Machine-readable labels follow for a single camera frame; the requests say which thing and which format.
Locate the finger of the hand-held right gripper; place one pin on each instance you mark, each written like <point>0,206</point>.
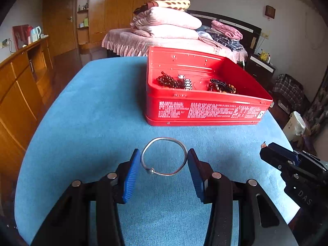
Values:
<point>284,150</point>
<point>276,160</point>

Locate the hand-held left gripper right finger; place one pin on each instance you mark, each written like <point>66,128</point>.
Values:
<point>196,176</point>

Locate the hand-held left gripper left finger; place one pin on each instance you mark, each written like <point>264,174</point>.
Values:
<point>132,176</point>

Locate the silver bangle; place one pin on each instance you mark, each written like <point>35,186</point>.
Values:
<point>151,171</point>

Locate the red tin box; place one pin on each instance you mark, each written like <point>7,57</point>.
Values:
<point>205,110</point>

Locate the white trash bin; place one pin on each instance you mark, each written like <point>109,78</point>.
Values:
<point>294,126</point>

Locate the floral patterned cloth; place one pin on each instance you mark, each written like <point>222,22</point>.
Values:
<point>316,112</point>

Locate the plaid bag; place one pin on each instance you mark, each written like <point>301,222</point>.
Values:
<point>288,92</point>

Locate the dark nightstand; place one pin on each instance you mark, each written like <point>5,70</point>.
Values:
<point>261,71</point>

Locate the yellow plush toy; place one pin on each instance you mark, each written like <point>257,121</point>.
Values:
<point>264,55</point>

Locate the plaid clothes pile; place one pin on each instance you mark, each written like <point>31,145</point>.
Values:
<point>228,43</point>

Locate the dark wooden bed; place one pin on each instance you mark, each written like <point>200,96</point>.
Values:
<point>246,28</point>

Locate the pink bedspread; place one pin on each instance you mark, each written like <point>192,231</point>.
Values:
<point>133,43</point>

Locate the folded pink blanket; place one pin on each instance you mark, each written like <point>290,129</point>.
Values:
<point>228,29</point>

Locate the wooden sideboard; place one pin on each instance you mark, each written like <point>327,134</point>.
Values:
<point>18,89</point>

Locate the folded pink quilt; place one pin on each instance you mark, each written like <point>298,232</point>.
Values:
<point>169,32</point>
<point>169,18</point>

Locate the white electric kettle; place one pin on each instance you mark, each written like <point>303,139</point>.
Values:
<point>36,33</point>

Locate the wooden wardrobe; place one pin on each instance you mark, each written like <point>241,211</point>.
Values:
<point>115,5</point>

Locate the spotted cream blanket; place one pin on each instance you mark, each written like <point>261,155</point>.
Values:
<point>171,4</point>

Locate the red gift box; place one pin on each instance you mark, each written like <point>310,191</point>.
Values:
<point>20,35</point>

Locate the white wall socket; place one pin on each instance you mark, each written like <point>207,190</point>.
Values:
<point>265,35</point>

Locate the small wall picture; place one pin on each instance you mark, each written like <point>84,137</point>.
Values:
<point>269,12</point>

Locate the wall socket with plug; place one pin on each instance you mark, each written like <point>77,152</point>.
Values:
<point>4,43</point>

